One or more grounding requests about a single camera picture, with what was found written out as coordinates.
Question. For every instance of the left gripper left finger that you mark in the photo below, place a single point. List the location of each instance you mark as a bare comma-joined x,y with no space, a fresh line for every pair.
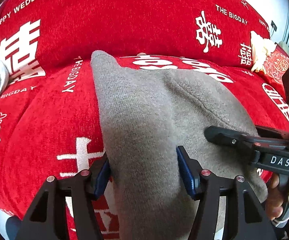
46,216

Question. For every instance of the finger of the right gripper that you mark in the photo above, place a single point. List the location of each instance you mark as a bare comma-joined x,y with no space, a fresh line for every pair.
239,141
269,132

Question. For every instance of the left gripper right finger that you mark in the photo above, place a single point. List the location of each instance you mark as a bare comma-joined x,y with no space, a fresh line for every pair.
230,202

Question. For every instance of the grey knit sweater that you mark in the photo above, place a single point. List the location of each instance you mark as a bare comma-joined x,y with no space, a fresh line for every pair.
144,116

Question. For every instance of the person's right hand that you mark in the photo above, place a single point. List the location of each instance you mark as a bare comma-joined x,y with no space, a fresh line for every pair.
275,199

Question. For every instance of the red patterned gift box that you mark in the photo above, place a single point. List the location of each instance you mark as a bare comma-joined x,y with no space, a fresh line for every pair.
275,66

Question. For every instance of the cream plush toy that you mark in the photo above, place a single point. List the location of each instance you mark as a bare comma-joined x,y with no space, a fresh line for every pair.
261,49

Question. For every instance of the red wedding sofa cover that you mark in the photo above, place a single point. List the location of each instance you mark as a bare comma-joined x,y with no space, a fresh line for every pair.
49,112

